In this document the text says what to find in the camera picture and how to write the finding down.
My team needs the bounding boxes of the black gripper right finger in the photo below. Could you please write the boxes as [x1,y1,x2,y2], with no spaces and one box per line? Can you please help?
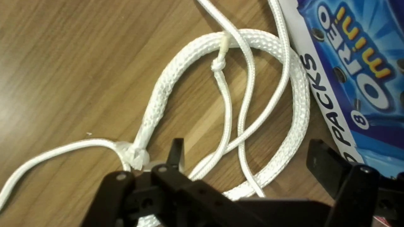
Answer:
[306,137,404,227]

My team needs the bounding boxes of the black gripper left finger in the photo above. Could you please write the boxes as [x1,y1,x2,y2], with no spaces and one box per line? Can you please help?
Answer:
[80,137,254,227]

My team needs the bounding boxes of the thin white cord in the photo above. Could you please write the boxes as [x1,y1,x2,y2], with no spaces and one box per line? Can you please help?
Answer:
[0,0,294,211]

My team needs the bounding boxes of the thick white braided rope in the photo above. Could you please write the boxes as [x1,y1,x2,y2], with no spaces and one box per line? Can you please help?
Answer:
[114,27,312,227]

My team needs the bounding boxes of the blue snack cardboard box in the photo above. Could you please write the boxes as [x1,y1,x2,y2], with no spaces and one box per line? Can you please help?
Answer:
[279,0,404,180]

